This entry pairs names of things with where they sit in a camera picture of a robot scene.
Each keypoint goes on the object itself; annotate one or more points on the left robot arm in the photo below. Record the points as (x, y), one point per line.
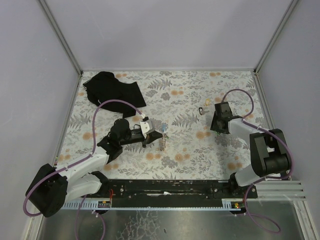
(53, 186)

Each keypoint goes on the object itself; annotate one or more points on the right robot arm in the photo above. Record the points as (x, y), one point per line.
(269, 153)

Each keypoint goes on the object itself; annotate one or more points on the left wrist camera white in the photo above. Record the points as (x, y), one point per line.
(146, 126)

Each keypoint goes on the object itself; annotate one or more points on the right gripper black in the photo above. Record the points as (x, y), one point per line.
(216, 125)

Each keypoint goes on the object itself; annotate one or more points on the yellow key tag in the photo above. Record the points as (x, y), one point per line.
(207, 102)

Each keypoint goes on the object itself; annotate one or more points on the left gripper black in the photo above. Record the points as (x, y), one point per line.
(145, 139)

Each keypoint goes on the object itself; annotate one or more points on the black cloth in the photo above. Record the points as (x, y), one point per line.
(105, 86)

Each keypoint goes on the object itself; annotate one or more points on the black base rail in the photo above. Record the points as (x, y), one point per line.
(169, 194)

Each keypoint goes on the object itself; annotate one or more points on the floral table mat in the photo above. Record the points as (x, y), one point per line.
(192, 150)

